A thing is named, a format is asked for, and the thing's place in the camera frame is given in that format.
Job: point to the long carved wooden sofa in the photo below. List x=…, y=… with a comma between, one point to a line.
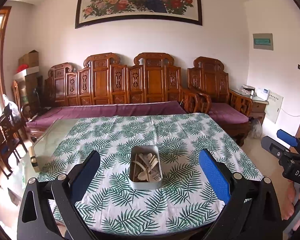
x=104, y=81

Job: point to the person's right hand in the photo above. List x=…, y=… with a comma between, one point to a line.
x=288, y=207

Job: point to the dark wooden chair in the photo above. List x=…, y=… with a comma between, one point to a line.
x=9, y=140

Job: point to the white spoon inside tray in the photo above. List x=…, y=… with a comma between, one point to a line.
x=143, y=176

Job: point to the framed peacock flower painting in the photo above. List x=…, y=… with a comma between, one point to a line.
x=98, y=11

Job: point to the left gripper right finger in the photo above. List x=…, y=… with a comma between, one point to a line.
x=251, y=209

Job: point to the wall electrical panel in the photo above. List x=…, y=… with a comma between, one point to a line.
x=263, y=41

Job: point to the carved wooden armchair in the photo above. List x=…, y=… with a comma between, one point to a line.
x=210, y=82

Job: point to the purple armchair cushion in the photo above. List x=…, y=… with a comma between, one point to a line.
x=224, y=114

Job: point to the stacked cardboard boxes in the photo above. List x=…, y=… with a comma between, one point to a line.
x=25, y=80

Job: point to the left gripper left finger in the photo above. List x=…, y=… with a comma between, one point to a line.
x=35, y=219

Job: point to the white plastic spoon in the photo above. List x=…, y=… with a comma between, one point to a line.
x=148, y=162

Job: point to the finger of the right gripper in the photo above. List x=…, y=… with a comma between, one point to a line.
x=287, y=138
x=272, y=146

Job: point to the white plastic fork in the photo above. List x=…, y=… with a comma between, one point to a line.
x=153, y=176

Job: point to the palm leaf tablecloth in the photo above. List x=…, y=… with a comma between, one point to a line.
x=185, y=200

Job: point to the purple sofa cushion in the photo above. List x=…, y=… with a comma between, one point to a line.
x=76, y=112

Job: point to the wooden side table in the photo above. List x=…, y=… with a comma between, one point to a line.
x=258, y=110

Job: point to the metal rectangular tray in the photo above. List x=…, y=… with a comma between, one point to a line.
x=135, y=168

